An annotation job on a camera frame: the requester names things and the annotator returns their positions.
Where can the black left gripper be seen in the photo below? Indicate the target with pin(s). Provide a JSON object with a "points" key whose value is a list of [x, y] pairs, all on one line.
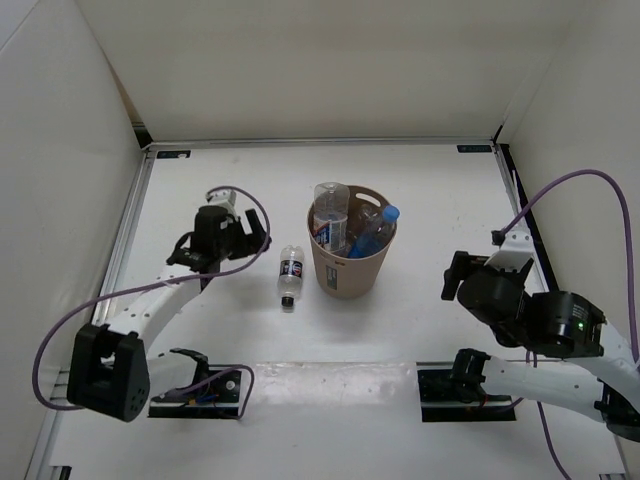
{"points": [[249, 244]]}

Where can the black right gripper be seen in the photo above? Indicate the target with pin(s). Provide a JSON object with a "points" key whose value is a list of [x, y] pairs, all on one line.
{"points": [[463, 263]]}

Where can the clear Pepsi bottle black cap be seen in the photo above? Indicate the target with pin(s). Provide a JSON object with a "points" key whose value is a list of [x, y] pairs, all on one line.
{"points": [[290, 278]]}

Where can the clear bottle orange white label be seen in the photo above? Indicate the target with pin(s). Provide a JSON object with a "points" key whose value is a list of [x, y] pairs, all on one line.
{"points": [[330, 216]]}

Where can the water bottle blue cap label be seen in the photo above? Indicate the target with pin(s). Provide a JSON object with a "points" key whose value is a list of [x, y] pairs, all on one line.
{"points": [[377, 236]]}

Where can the clear bottle white cap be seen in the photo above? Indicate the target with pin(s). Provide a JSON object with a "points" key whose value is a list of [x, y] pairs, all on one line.
{"points": [[366, 216]]}

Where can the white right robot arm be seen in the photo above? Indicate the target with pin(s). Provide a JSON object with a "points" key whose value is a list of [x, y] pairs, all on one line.
{"points": [[558, 325]]}

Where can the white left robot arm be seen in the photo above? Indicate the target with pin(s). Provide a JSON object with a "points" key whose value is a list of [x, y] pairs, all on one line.
{"points": [[112, 371]]}

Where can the beige plastic waste bin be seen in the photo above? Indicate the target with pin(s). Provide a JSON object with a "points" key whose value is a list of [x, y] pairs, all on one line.
{"points": [[338, 276]]}

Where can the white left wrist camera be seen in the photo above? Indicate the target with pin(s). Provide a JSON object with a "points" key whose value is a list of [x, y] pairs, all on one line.
{"points": [[223, 198]]}

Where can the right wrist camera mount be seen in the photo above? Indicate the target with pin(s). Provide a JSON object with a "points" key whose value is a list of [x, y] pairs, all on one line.
{"points": [[515, 249]]}

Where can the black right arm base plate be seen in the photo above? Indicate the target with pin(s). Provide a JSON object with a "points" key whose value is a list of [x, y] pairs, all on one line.
{"points": [[444, 401]]}

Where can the aluminium left table rail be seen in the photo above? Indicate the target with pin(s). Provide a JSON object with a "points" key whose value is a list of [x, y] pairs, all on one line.
{"points": [[115, 275]]}

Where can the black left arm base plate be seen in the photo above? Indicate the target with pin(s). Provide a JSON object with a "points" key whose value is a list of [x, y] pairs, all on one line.
{"points": [[224, 398]]}

